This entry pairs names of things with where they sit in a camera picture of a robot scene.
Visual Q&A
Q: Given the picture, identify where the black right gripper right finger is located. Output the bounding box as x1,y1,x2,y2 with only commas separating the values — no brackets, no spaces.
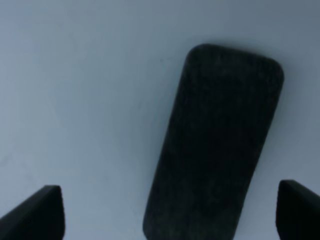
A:
275,180,320,240

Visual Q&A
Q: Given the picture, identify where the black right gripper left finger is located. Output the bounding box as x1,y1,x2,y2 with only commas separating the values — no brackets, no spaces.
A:
0,185,66,240

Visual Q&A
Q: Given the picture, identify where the black whiteboard eraser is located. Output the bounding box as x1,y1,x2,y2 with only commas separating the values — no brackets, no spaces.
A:
142,44,285,240

